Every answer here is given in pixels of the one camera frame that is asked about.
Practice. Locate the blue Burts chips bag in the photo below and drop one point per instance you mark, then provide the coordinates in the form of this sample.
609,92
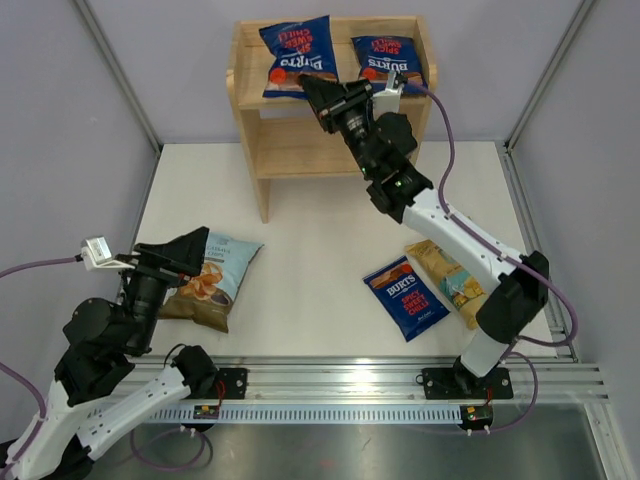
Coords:
406,298
380,56
303,47

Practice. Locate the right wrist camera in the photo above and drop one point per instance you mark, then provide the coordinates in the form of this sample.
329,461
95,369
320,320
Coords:
388,99

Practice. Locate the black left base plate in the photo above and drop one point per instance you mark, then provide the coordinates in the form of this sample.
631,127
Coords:
229,384

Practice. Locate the tan kettle chips bag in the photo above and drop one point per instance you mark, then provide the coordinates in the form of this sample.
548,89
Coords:
457,285

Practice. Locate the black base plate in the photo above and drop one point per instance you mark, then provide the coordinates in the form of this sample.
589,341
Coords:
229,384
449,383

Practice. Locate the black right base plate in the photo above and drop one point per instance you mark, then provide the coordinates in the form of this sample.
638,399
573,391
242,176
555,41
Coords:
449,383

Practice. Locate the wooden two-tier shelf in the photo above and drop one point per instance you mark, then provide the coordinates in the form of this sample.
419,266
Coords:
280,137

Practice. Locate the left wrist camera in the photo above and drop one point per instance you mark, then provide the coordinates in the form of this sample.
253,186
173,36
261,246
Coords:
96,254

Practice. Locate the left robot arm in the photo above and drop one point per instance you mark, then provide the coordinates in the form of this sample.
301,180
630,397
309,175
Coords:
61,441

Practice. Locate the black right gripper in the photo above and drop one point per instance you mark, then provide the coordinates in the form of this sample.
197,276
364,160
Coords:
336,101

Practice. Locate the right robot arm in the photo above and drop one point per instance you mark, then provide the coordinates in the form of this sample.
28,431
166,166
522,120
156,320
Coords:
381,144

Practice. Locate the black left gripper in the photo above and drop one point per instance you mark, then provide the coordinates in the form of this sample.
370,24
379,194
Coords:
173,262

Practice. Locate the white slotted cable duct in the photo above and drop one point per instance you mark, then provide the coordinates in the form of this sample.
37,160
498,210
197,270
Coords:
385,414

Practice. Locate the aluminium mounting rail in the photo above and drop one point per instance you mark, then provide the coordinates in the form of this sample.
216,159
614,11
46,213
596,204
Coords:
389,379

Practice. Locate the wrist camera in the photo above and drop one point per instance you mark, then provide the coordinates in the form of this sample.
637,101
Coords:
388,99
96,254

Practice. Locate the light blue cassava chips bag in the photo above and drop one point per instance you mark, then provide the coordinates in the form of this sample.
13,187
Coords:
209,300

